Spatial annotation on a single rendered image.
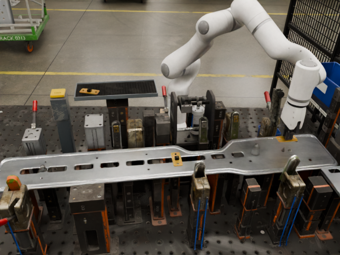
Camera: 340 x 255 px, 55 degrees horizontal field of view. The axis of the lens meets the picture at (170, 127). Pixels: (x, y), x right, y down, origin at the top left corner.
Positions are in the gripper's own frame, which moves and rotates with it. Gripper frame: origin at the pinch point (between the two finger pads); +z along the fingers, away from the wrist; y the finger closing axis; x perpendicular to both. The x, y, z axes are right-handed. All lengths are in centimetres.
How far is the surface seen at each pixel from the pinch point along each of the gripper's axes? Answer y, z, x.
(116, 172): 5, 9, -71
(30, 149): -12, 8, -106
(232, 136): -13.2, 9.8, -18.3
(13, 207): 22, 6, -105
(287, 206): 24.7, 15.3, -8.0
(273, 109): -14.9, -2.8, -0.5
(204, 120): -13.6, 0.0, -32.6
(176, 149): -6.4, 9.3, -45.7
